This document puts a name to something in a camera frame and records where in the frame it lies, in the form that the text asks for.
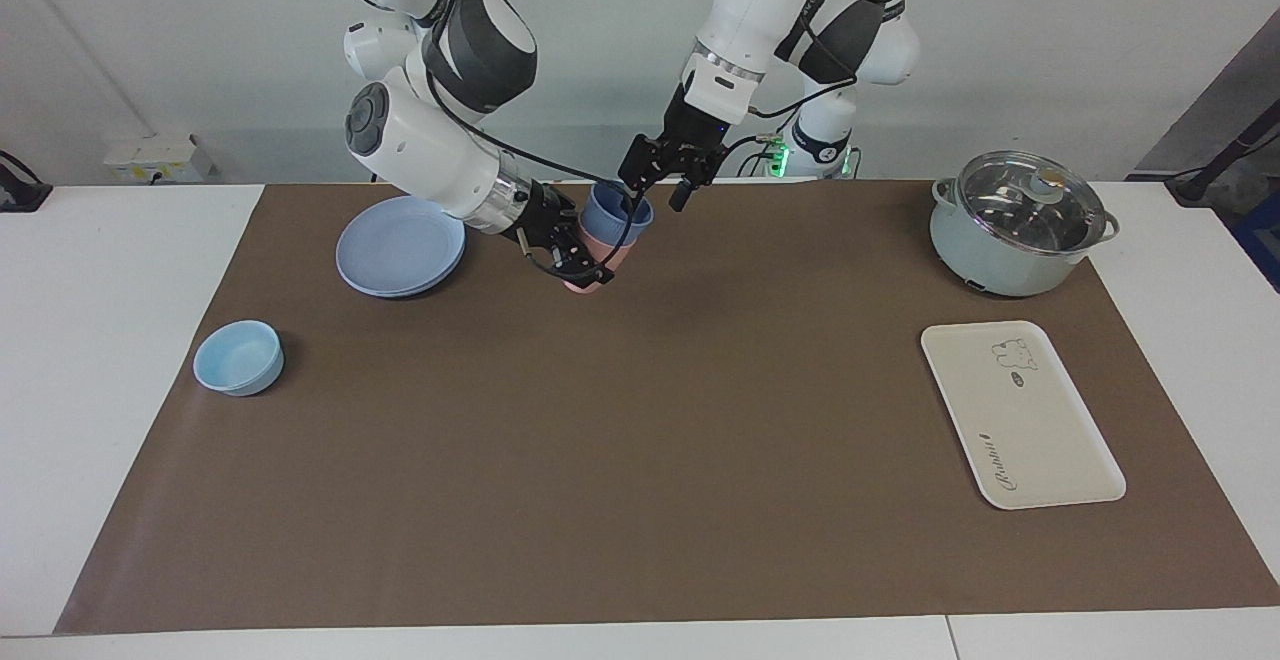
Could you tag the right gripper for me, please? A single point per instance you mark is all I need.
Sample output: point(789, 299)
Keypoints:
point(545, 215)

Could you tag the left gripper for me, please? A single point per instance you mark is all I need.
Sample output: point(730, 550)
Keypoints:
point(692, 125)

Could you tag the blue cup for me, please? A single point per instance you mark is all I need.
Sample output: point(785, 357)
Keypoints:
point(605, 215)

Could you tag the pink cup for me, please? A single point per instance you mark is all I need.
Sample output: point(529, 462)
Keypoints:
point(622, 248)

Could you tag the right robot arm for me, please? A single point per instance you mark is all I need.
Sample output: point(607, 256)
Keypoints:
point(430, 145)

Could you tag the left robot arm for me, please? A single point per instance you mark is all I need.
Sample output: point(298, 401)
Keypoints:
point(760, 0)

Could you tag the cream rectangular tray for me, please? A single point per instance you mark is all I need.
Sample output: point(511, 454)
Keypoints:
point(1020, 420)

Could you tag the blue plate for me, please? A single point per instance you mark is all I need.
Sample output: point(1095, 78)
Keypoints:
point(398, 248)

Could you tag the pale green cooking pot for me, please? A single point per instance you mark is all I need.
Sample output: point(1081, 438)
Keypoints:
point(985, 260)

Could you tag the glass pot lid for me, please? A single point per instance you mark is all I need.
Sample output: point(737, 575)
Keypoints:
point(1020, 205)

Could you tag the light blue bowl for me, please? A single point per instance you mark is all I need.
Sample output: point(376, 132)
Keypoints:
point(238, 358)

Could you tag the black stand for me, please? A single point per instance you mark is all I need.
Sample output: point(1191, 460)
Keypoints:
point(1215, 165)
point(20, 192)

